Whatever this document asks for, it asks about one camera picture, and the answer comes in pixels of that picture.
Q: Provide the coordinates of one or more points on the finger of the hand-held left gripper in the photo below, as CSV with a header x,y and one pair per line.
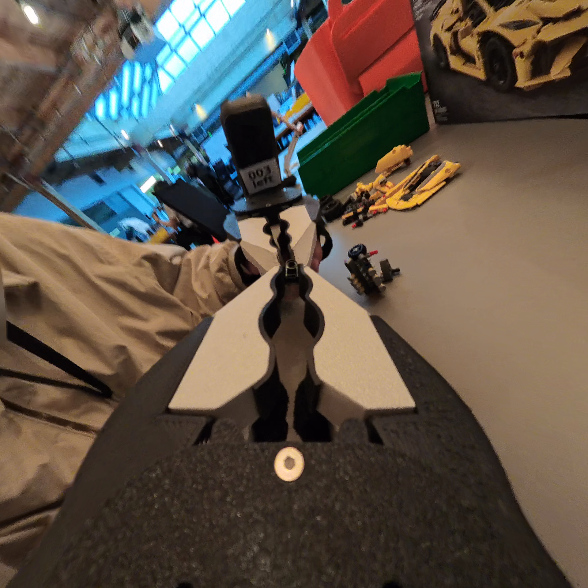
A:
x,y
257,239
305,229

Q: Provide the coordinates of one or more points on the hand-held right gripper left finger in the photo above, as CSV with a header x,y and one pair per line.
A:
x,y
220,367

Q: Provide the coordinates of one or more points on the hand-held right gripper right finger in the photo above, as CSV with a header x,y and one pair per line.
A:
x,y
363,367

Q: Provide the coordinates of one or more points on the black toy brick engine assembly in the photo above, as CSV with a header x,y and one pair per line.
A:
x,y
365,273

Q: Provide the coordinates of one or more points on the person's left forearm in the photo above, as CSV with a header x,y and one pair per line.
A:
x,y
138,285

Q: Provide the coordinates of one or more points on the grey desk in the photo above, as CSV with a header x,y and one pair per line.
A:
x,y
482,321

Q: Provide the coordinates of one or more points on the person's left hand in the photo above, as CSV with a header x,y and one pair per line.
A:
x,y
316,261

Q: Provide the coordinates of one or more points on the black toy tyre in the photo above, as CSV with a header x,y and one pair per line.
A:
x,y
331,209

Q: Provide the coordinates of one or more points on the yellow black toy brick subassembly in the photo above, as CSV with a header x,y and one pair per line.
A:
x,y
363,202

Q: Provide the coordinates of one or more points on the black office chair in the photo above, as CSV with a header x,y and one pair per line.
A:
x,y
197,206

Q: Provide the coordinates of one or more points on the green storage bin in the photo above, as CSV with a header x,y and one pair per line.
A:
x,y
367,142

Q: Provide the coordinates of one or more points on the small yellow toy car panel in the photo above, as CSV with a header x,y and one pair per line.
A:
x,y
393,158

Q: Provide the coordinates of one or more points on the large yellow toy car panel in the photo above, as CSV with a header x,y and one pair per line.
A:
x,y
422,188

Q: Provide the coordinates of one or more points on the yellow car toy set box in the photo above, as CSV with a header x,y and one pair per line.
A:
x,y
505,55

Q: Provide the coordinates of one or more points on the ceiling camera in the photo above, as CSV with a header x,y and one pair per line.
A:
x,y
135,30

